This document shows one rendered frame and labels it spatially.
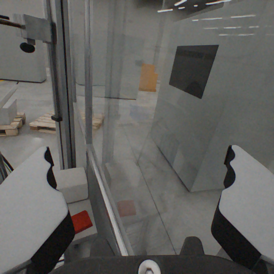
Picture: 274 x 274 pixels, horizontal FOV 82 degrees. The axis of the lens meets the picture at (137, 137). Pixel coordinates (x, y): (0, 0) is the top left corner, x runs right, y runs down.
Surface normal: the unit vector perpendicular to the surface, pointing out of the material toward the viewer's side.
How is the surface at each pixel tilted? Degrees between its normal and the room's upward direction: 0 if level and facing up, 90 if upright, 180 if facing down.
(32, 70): 90
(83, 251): 0
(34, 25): 90
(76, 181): 0
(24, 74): 90
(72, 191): 90
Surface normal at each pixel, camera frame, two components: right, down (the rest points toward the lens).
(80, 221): 0.14, -0.88
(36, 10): 0.25, 0.47
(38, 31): 0.85, 0.34
